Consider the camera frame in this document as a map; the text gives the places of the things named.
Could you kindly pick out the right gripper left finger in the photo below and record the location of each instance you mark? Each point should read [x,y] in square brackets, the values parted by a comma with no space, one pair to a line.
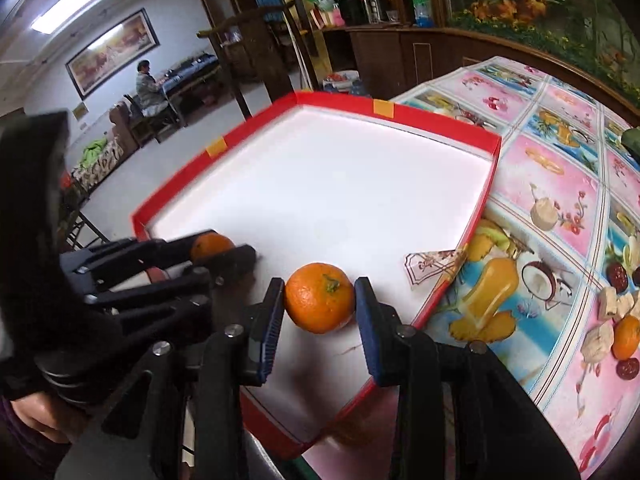
[138,433]

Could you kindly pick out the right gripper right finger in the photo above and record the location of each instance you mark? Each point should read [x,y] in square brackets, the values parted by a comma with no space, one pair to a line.
[499,433]

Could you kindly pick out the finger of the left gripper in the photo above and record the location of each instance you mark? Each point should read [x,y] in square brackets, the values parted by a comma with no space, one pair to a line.
[199,279]
[115,262]

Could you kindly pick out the orange tangerine with stem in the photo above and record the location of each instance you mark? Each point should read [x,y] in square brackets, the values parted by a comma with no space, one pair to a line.
[319,298]

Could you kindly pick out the operator hand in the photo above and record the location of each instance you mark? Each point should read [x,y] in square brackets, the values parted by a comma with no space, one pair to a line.
[51,417]

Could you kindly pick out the colourful fruit print tablecloth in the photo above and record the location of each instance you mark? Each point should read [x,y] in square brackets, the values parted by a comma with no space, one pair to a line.
[564,205]

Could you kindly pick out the seated person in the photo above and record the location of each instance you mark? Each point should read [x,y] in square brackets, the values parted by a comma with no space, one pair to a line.
[150,93]

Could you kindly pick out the small tangerine on table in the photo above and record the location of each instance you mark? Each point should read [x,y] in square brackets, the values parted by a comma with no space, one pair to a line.
[626,338]

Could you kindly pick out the framed horse painting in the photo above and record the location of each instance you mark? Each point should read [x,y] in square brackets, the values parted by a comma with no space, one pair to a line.
[95,64]

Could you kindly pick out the red box white inside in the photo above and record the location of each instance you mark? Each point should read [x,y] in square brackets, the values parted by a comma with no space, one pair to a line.
[368,186]

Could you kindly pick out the dark desk table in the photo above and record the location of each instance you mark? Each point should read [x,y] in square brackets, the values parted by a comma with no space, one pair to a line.
[188,75]

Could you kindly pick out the dark red jujube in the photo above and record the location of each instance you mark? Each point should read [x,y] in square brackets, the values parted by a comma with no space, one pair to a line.
[617,276]

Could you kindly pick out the dark wooden chair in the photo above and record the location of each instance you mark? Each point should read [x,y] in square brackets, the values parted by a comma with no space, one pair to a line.
[262,51]

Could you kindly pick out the ceiling light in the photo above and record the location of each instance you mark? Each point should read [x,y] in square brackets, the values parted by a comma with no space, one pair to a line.
[58,14]

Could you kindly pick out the green leafy vegetable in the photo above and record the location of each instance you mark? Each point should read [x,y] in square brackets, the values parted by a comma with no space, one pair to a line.
[630,140]

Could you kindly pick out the green plastic bottle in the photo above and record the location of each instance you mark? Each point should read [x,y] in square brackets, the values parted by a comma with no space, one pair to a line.
[423,13]

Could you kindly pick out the flower mural panel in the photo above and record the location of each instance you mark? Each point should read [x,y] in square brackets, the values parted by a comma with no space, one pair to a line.
[591,35]

